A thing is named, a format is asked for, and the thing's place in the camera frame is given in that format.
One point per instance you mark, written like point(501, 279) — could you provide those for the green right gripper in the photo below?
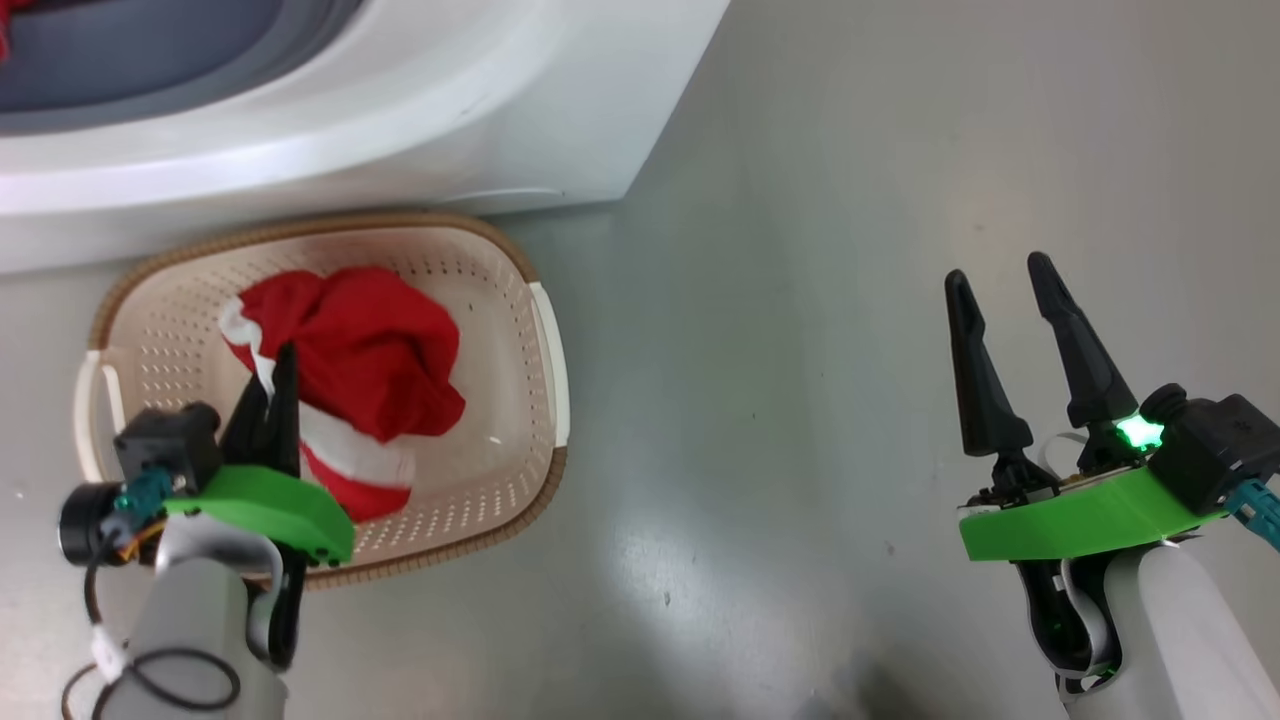
point(1080, 520)

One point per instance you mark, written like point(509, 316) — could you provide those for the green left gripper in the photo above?
point(270, 505)

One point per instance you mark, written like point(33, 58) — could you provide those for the red garment with white stripes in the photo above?
point(370, 350)

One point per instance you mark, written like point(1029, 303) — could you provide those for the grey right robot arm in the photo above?
point(1190, 640)

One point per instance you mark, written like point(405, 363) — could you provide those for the cream perforated laundry basket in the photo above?
point(490, 330)

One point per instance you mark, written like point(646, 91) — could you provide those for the white front-load washing machine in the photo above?
point(450, 110)

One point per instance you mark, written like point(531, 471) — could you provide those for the grey rubber door gasket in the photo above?
point(150, 60)

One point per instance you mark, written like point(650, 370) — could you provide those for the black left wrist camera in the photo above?
point(170, 440)

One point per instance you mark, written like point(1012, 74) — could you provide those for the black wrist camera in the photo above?
point(1220, 445)
point(170, 440)

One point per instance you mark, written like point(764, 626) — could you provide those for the teal left camera connector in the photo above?
point(145, 492)

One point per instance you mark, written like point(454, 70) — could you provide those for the teal camera connector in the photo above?
point(145, 492)
point(1258, 510)

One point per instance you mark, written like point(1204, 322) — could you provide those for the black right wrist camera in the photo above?
point(1220, 445)

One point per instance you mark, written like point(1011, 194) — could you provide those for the teal right camera connector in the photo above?
point(1258, 510)

